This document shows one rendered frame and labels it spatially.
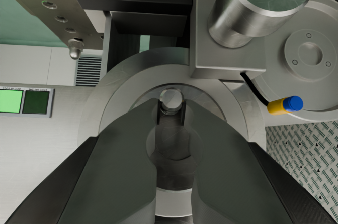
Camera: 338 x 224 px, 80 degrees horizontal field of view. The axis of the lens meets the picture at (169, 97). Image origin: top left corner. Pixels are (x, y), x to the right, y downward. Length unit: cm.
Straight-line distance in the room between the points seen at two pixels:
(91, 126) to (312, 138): 26
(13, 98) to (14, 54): 306
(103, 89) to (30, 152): 42
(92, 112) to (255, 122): 13
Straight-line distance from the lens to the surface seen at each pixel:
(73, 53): 55
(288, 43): 21
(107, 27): 19
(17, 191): 59
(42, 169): 56
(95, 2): 18
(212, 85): 17
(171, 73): 16
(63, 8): 45
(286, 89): 21
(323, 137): 30
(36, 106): 56
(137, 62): 17
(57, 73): 327
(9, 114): 59
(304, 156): 32
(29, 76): 344
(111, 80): 17
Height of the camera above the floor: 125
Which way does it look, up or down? 11 degrees down
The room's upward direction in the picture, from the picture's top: 178 degrees counter-clockwise
